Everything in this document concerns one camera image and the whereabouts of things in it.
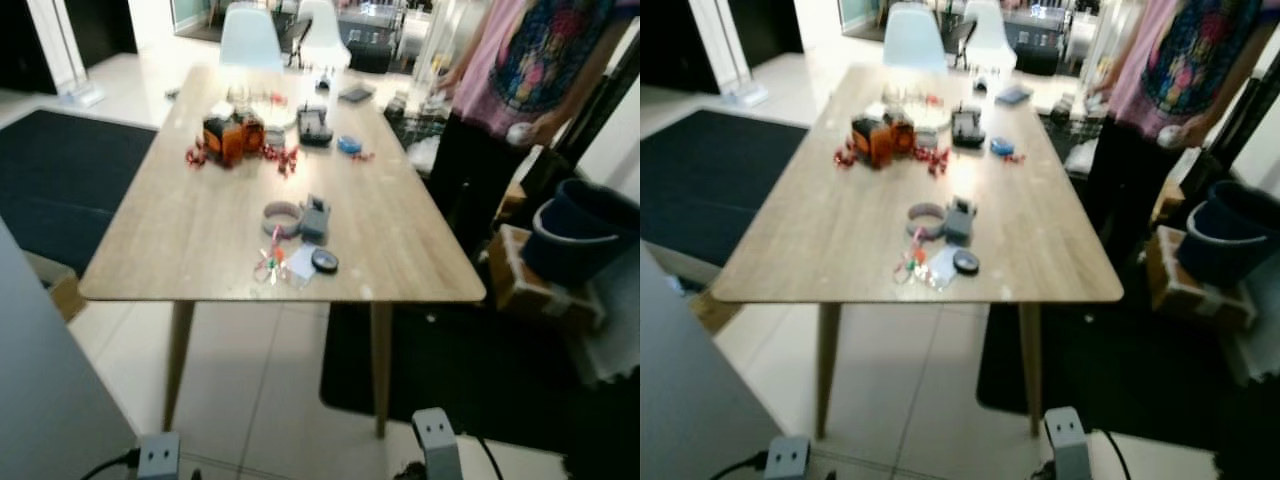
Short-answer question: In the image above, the bunch of keys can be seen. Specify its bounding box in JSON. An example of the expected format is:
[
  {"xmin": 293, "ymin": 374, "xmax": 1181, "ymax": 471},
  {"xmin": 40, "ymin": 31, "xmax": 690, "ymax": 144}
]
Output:
[
  {"xmin": 252, "ymin": 244, "xmax": 291, "ymax": 287},
  {"xmin": 894, "ymin": 245, "xmax": 931, "ymax": 288}
]

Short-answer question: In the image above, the dark blue bucket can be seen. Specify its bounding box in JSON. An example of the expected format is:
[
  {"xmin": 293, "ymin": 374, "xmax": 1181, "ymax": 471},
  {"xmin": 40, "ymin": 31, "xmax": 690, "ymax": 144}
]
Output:
[
  {"xmin": 520, "ymin": 178, "xmax": 641, "ymax": 290},
  {"xmin": 1177, "ymin": 180, "xmax": 1280, "ymax": 292}
]

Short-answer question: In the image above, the black floor rug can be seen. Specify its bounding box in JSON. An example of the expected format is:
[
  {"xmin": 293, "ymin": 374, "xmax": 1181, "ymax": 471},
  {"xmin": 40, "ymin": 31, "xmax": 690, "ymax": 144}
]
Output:
[
  {"xmin": 640, "ymin": 109, "xmax": 812, "ymax": 273},
  {"xmin": 0, "ymin": 109, "xmax": 159, "ymax": 278}
]

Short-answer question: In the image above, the brown cardboard box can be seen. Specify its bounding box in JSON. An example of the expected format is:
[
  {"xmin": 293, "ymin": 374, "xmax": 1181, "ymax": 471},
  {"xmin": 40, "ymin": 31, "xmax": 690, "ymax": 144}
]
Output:
[
  {"xmin": 1145, "ymin": 225, "xmax": 1260, "ymax": 332},
  {"xmin": 487, "ymin": 224, "xmax": 607, "ymax": 332}
]

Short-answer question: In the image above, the grey cabinet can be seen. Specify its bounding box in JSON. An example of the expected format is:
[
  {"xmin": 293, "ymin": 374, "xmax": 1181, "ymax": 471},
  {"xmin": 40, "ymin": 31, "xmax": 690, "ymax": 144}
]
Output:
[
  {"xmin": 0, "ymin": 215, "xmax": 142, "ymax": 480},
  {"xmin": 640, "ymin": 245, "xmax": 793, "ymax": 480}
]

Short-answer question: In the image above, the black foam floor mat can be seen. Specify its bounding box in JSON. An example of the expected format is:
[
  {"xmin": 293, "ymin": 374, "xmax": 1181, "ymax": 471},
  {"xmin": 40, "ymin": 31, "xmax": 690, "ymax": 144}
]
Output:
[
  {"xmin": 320, "ymin": 298, "xmax": 641, "ymax": 480},
  {"xmin": 976, "ymin": 298, "xmax": 1280, "ymax": 476}
]

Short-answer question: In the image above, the light wooden table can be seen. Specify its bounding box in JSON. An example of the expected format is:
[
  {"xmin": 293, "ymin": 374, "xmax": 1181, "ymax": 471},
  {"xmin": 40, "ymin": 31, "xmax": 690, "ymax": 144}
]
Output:
[
  {"xmin": 710, "ymin": 65, "xmax": 1125, "ymax": 441},
  {"xmin": 78, "ymin": 65, "xmax": 488, "ymax": 441}
]

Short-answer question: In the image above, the person in pink shirt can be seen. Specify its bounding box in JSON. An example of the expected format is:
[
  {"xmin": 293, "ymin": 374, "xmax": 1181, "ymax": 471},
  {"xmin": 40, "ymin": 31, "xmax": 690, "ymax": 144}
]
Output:
[
  {"xmin": 1083, "ymin": 0, "xmax": 1280, "ymax": 263},
  {"xmin": 425, "ymin": 0, "xmax": 641, "ymax": 256}
]

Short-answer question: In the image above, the orange and black box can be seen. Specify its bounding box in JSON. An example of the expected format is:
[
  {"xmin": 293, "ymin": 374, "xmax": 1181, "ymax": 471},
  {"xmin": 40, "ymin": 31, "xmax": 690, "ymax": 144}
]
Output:
[
  {"xmin": 203, "ymin": 112, "xmax": 266, "ymax": 165},
  {"xmin": 852, "ymin": 112, "xmax": 916, "ymax": 167}
]

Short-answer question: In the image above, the red bead garland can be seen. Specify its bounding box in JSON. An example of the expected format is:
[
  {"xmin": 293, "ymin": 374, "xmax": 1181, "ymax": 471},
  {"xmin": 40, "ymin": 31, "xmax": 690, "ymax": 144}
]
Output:
[
  {"xmin": 833, "ymin": 140, "xmax": 952, "ymax": 180},
  {"xmin": 185, "ymin": 138, "xmax": 301, "ymax": 180}
]

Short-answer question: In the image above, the pale blue shell chair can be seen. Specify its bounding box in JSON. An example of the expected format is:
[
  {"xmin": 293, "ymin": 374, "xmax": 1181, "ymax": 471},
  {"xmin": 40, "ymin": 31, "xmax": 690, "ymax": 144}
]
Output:
[
  {"xmin": 218, "ymin": 3, "xmax": 285, "ymax": 72},
  {"xmin": 882, "ymin": 3, "xmax": 950, "ymax": 74}
]

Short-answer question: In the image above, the black boxy device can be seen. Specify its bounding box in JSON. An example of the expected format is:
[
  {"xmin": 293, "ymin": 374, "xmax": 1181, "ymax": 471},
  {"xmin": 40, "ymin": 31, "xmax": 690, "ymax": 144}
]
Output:
[
  {"xmin": 297, "ymin": 103, "xmax": 335, "ymax": 148},
  {"xmin": 950, "ymin": 103, "xmax": 988, "ymax": 150}
]

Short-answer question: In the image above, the white shell chair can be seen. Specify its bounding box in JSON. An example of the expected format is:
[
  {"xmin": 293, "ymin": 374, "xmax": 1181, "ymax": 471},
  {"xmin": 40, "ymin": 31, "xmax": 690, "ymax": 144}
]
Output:
[
  {"xmin": 961, "ymin": 0, "xmax": 1019, "ymax": 73},
  {"xmin": 296, "ymin": 0, "xmax": 353, "ymax": 71}
]

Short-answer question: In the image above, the white door frame post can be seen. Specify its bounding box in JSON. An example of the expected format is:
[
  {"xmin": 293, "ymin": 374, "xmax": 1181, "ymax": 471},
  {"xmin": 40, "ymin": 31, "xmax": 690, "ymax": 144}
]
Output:
[
  {"xmin": 688, "ymin": 0, "xmax": 771, "ymax": 109},
  {"xmin": 25, "ymin": 0, "xmax": 107, "ymax": 109}
]

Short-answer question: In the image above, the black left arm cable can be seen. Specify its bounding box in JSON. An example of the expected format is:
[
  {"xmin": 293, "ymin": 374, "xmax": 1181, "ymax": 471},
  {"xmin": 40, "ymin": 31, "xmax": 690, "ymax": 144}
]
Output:
[
  {"xmin": 712, "ymin": 452, "xmax": 769, "ymax": 480},
  {"xmin": 80, "ymin": 449, "xmax": 141, "ymax": 480}
]

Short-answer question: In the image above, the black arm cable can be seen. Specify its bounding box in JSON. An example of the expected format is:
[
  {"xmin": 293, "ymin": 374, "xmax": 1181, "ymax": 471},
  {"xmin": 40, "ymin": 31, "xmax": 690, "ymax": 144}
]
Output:
[
  {"xmin": 468, "ymin": 434, "xmax": 503, "ymax": 480},
  {"xmin": 712, "ymin": 452, "xmax": 769, "ymax": 480},
  {"xmin": 1096, "ymin": 429, "xmax": 1131, "ymax": 480},
  {"xmin": 80, "ymin": 449, "xmax": 141, "ymax": 480}
]

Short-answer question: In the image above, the black wire basket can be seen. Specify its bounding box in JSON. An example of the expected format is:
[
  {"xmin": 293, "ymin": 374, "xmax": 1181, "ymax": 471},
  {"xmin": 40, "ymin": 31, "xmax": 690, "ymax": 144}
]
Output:
[
  {"xmin": 1036, "ymin": 93, "xmax": 1101, "ymax": 156},
  {"xmin": 384, "ymin": 93, "xmax": 451, "ymax": 153}
]

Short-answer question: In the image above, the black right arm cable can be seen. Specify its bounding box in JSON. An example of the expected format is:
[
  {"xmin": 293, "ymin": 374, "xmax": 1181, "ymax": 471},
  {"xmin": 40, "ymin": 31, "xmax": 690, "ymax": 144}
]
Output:
[
  {"xmin": 468, "ymin": 434, "xmax": 503, "ymax": 480},
  {"xmin": 1096, "ymin": 429, "xmax": 1131, "ymax": 480}
]

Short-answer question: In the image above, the grey tape roll ring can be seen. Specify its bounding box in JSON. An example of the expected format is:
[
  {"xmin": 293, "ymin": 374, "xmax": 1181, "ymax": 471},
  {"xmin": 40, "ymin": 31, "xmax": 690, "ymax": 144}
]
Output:
[
  {"xmin": 263, "ymin": 201, "xmax": 304, "ymax": 239},
  {"xmin": 907, "ymin": 202, "xmax": 948, "ymax": 240}
]

